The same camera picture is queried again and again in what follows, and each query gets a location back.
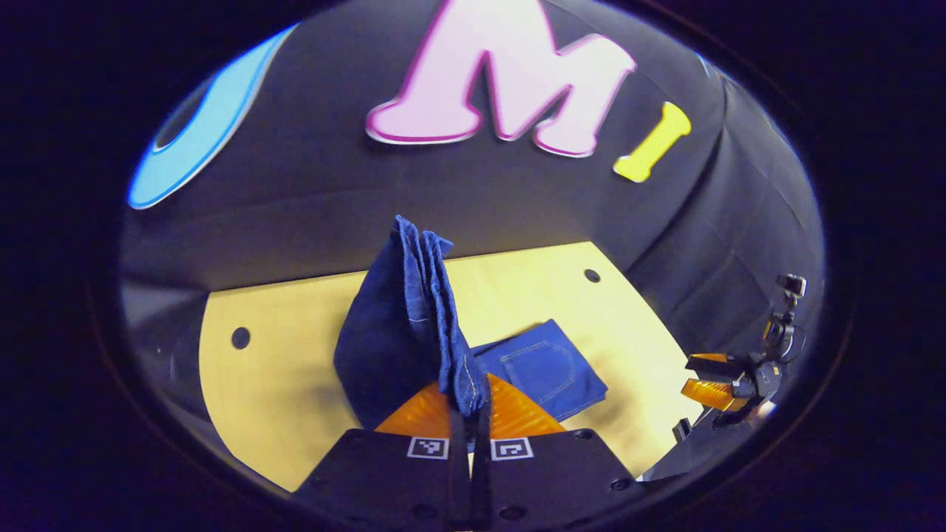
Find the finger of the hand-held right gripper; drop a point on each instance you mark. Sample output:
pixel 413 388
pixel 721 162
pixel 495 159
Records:
pixel 709 394
pixel 711 361

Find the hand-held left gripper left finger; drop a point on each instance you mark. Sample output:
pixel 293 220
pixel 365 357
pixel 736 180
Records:
pixel 458 473

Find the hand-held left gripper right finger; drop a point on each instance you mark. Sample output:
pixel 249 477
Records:
pixel 482 473

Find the blue jeans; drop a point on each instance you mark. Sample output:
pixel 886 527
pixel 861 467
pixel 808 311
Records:
pixel 384 347

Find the black backdrop cloth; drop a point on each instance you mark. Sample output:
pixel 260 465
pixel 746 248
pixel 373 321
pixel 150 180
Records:
pixel 332 185

